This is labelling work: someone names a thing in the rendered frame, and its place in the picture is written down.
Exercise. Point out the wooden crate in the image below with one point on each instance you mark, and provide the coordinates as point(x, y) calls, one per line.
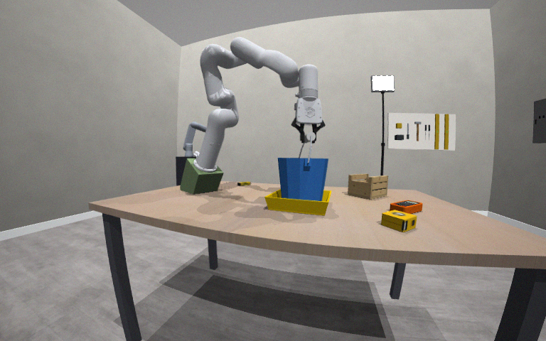
point(370, 188)

